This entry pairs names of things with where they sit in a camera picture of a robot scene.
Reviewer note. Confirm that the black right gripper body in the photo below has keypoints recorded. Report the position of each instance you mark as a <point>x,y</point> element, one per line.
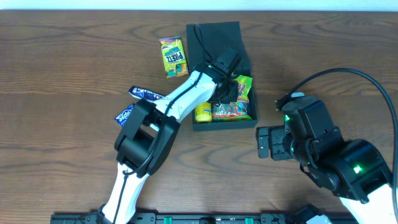
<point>272,142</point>

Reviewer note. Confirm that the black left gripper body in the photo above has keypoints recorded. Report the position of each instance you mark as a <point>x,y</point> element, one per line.
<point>228,92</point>

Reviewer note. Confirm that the yellow candy tube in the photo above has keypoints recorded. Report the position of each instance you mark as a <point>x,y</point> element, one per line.
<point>203,113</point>

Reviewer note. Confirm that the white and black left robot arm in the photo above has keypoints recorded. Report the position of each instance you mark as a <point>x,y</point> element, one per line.
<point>149,133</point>

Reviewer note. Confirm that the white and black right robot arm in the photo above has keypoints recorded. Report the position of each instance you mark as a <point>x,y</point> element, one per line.
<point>352,170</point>

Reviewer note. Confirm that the Haribo gummy worms bag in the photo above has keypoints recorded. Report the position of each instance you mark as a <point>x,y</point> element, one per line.
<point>235,110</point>

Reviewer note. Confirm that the black open gift box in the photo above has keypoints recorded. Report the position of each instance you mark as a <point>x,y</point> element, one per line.
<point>217,36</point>

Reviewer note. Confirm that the green Pretz snack packet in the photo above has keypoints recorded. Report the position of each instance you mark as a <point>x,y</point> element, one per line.
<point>173,56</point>

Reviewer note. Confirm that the blue Dairy Milk chocolate bar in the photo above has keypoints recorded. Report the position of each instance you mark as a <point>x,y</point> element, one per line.
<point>143,93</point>

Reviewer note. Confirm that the blue Eclipse mints tin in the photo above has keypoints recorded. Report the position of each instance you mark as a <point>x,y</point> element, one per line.
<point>122,117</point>

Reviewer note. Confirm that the black mounting rail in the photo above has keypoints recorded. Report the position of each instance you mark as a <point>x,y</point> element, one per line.
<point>306,214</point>

